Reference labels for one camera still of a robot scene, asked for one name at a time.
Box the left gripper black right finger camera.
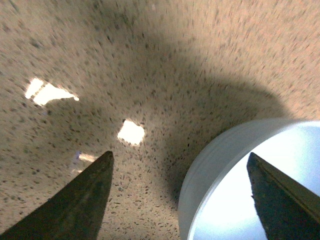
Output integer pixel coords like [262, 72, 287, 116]
[246, 152, 320, 240]

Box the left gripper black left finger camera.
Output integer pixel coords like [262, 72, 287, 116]
[0, 151, 114, 240]

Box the blue bowl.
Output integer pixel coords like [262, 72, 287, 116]
[178, 118, 320, 240]

